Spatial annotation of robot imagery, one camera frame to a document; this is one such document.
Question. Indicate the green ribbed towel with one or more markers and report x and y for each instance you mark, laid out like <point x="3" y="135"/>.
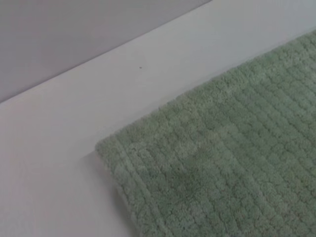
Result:
<point x="222" y="158"/>

